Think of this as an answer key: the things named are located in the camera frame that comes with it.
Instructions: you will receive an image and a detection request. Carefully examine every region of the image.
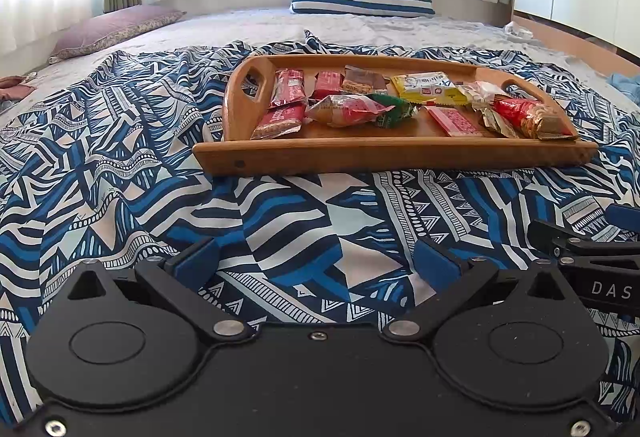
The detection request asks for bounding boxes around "grey bed sheet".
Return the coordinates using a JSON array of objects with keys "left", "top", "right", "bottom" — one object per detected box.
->
[{"left": 0, "top": 4, "right": 640, "bottom": 118}]

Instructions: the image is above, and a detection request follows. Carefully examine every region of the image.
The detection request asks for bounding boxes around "light blue cloth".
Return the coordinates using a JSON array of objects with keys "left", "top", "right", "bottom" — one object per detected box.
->
[{"left": 607, "top": 73, "right": 640, "bottom": 105}]

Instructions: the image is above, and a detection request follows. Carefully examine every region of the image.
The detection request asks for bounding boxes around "dark red snack packet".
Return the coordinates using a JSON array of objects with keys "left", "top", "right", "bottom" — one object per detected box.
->
[{"left": 269, "top": 68, "right": 307, "bottom": 110}]

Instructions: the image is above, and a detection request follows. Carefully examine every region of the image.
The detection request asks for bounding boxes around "blue white patterned blanket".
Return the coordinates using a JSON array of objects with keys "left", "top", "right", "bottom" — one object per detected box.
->
[{"left": 0, "top": 29, "right": 640, "bottom": 423}]

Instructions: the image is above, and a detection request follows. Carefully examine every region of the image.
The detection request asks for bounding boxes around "yellow and white snack packet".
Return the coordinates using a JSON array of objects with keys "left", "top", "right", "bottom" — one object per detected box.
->
[{"left": 389, "top": 72, "right": 472, "bottom": 108}]

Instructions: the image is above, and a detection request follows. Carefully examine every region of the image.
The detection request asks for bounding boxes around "red and gold nut packet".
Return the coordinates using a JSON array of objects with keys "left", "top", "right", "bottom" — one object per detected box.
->
[{"left": 491, "top": 97, "right": 580, "bottom": 141}]

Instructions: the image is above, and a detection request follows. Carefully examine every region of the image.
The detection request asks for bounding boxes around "wooden tray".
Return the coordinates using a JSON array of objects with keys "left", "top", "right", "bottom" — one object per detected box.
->
[{"left": 192, "top": 54, "right": 599, "bottom": 176}]

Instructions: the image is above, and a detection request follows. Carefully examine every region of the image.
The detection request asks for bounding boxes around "brown snack packet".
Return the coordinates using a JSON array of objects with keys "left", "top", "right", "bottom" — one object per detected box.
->
[{"left": 341, "top": 66, "right": 392, "bottom": 96}]

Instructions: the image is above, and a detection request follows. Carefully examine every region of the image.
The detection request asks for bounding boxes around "blue white striped pillow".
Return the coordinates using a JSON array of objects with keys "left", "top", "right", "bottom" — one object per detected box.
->
[{"left": 291, "top": 0, "right": 435, "bottom": 18}]

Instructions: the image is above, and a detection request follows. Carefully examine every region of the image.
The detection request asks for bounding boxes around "green snack packet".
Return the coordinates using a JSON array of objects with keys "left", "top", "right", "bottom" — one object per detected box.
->
[{"left": 370, "top": 93, "right": 422, "bottom": 131}]

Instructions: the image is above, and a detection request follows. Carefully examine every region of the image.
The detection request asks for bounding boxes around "red and beige packet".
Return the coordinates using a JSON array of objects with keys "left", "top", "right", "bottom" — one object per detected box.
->
[{"left": 304, "top": 93, "right": 397, "bottom": 129}]

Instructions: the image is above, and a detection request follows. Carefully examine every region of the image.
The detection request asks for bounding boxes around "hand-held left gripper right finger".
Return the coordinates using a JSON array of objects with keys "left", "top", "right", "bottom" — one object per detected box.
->
[{"left": 380, "top": 238, "right": 573, "bottom": 343}]

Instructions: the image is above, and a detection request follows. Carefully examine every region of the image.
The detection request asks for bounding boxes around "white nougat packet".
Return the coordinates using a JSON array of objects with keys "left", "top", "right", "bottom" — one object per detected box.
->
[{"left": 456, "top": 81, "right": 512, "bottom": 112}]

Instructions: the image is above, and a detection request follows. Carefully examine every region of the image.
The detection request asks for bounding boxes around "red wafer packet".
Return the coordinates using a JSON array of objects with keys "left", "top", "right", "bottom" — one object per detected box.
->
[{"left": 249, "top": 103, "right": 309, "bottom": 141}]

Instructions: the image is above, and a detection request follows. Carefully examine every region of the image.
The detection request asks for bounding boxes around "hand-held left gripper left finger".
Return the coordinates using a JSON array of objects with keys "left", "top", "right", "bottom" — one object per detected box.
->
[{"left": 67, "top": 238, "right": 253, "bottom": 344}]

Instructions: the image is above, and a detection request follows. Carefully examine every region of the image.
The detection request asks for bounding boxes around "small red snack packet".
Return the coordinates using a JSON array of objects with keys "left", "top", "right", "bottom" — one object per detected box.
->
[{"left": 311, "top": 71, "right": 345, "bottom": 101}]

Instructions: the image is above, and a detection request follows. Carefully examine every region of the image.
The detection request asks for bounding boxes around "beige gold snack packet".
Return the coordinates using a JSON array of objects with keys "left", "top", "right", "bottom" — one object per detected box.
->
[{"left": 481, "top": 108, "right": 522, "bottom": 139}]

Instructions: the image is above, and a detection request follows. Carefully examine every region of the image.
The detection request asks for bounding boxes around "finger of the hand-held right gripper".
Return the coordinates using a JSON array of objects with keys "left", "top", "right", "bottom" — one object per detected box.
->
[
  {"left": 527, "top": 217, "right": 640, "bottom": 263},
  {"left": 607, "top": 204, "right": 640, "bottom": 234}
]

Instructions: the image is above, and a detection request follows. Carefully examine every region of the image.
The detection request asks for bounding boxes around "pink snack packet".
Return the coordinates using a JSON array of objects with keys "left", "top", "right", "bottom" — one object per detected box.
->
[{"left": 424, "top": 105, "right": 485, "bottom": 138}]

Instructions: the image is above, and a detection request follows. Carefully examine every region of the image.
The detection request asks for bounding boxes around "wooden bed frame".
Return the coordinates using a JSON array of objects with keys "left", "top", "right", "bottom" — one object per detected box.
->
[{"left": 510, "top": 14, "right": 640, "bottom": 65}]

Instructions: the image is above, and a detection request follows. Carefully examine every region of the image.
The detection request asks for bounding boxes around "reddish brown cloth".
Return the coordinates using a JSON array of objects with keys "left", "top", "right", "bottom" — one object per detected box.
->
[{"left": 0, "top": 74, "right": 37, "bottom": 102}]

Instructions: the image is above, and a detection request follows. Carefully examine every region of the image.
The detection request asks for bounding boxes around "purple floral pillow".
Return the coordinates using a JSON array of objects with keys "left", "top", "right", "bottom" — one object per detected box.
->
[{"left": 49, "top": 6, "right": 187, "bottom": 64}]

